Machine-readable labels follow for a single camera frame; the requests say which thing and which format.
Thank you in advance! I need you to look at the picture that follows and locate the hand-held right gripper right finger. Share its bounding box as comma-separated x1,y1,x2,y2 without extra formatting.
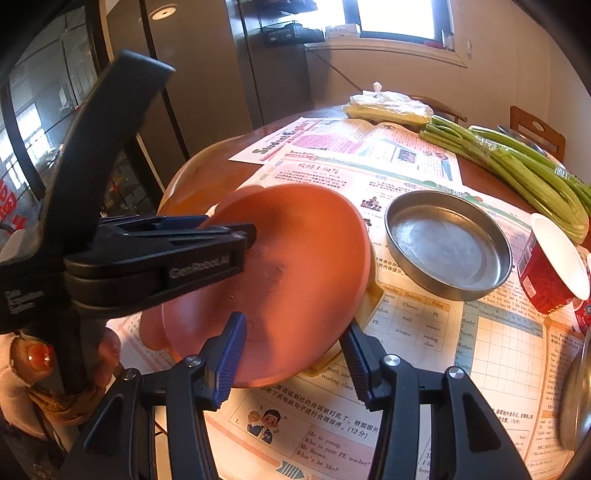
339,320,532,480

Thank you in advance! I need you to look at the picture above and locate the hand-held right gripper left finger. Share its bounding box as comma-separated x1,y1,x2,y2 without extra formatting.
69,311,247,480

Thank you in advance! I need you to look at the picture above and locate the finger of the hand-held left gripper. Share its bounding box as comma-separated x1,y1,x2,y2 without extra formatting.
99,223,258,253
99,215,209,232

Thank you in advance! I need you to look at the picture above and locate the orange plastic plate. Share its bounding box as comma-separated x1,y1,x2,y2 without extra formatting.
139,184,374,388

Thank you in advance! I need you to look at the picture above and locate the round metal plate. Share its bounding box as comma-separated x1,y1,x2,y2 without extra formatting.
384,190,513,302

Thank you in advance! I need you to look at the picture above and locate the red paper bowl white inside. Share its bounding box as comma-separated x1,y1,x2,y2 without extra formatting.
517,213,591,315

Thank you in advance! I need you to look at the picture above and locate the person's left hand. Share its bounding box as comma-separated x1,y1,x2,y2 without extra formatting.
10,325,123,393

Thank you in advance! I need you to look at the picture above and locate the yellow plastic plate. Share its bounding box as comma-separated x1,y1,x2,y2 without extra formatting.
300,279,387,378

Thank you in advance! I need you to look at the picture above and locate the glass cabinet door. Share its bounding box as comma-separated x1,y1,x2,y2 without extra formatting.
0,7,153,250

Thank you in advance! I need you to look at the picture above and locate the grey refrigerator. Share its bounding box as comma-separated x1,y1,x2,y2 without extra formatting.
99,0,311,195

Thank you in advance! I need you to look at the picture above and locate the large colourful newspaper sheet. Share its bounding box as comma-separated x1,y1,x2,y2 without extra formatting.
111,157,591,480

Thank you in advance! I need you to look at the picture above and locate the newspaper sheet with pink print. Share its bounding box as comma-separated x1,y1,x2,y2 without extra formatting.
228,117,460,185

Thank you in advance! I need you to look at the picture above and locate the clear plastic bag of food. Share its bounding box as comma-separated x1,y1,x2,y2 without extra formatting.
344,82,435,126

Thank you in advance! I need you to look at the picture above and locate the shiny metal vessel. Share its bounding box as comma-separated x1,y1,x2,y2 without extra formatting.
556,332,591,453

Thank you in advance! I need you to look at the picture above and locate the red printed cup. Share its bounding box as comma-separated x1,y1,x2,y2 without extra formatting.
574,253,591,336

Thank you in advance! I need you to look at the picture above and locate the dark wooden armchair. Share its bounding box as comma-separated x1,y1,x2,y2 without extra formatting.
410,95,468,124

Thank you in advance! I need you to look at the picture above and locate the window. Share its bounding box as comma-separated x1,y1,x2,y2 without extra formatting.
318,0,459,48

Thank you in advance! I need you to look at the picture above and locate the wooden chair with cutout back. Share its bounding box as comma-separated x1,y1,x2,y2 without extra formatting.
509,105,567,162

